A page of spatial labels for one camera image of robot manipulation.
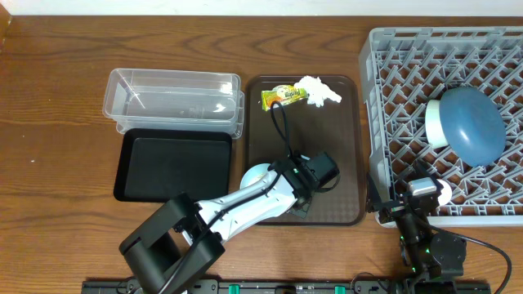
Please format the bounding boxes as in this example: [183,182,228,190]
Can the mint green bowl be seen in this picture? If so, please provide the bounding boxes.
[425,100,449,149]

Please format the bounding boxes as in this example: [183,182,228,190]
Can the pink cup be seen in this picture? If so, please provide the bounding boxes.
[437,179,453,206]

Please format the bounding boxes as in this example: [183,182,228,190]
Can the blue plate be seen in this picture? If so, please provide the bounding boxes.
[439,87,507,167]

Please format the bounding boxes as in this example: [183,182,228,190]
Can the clear plastic bin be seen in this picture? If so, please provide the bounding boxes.
[102,68,245,139]

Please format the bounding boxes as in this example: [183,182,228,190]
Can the brown serving tray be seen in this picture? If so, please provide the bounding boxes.
[245,75,366,226]

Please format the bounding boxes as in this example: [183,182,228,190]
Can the grey dishwasher rack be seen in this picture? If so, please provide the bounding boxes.
[359,26,522,227]

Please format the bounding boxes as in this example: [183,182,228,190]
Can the yellow green snack wrapper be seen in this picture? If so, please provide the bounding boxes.
[261,85,308,111]

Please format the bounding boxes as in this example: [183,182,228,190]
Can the light blue rice bowl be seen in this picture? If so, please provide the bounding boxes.
[239,163,270,189]

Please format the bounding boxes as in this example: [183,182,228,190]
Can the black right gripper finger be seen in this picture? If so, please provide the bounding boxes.
[365,173,382,212]
[414,159,436,181]

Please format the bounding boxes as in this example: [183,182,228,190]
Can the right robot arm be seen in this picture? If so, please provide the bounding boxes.
[366,163,467,281]

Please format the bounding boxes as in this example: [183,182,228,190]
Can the black plastic tray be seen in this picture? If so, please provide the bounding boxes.
[114,128,232,203]

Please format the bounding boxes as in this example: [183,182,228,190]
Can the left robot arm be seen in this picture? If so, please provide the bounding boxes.
[119,153,339,293]

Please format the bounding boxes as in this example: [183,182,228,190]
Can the crumpled white tissue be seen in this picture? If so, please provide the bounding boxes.
[294,76,342,108]

